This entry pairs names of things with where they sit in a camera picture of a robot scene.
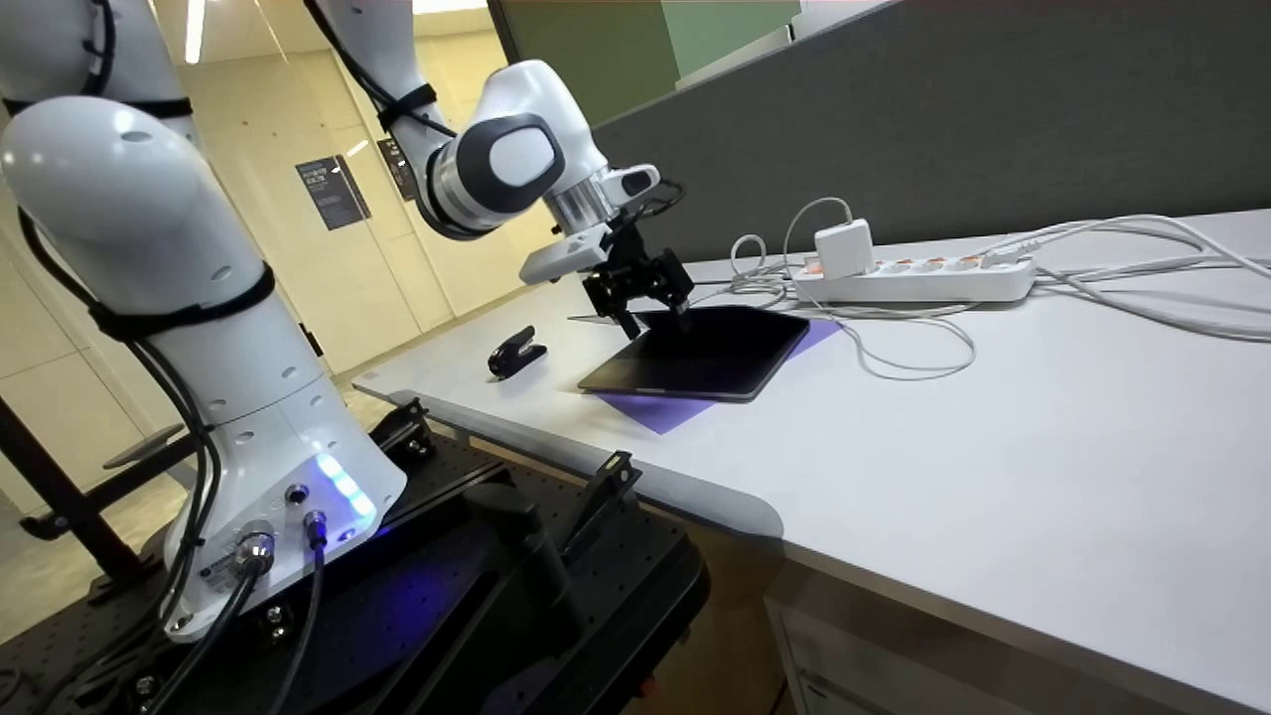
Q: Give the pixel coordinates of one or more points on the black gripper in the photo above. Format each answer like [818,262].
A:
[633,262]

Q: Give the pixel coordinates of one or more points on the black tablet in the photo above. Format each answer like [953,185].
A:
[717,357]

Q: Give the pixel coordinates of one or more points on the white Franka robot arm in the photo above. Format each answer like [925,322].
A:
[131,201]

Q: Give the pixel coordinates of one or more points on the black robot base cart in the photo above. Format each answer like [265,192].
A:
[529,621]

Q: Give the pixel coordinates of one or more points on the white laptop charger brick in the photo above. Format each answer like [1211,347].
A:
[842,246]

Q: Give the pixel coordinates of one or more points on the purple paper sheet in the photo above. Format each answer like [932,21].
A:
[655,413]

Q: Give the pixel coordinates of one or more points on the small black stapler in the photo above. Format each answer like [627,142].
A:
[512,354]

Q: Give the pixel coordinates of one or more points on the black table clamp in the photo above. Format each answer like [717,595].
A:
[610,483]
[400,426]

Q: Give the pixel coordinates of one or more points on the white power strip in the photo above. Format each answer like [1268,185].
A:
[925,278]

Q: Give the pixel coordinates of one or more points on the grey desk partition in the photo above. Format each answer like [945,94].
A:
[925,122]

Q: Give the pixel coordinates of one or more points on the ceiling light strip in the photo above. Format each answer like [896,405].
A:
[446,5]
[197,30]

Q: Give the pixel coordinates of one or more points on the black metal stand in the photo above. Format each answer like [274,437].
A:
[53,498]

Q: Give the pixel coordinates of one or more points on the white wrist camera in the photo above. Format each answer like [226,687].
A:
[561,261]

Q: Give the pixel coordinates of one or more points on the green wall panel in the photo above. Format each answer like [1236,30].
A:
[635,46]

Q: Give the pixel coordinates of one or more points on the dark wall poster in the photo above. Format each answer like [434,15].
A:
[331,192]
[386,155]

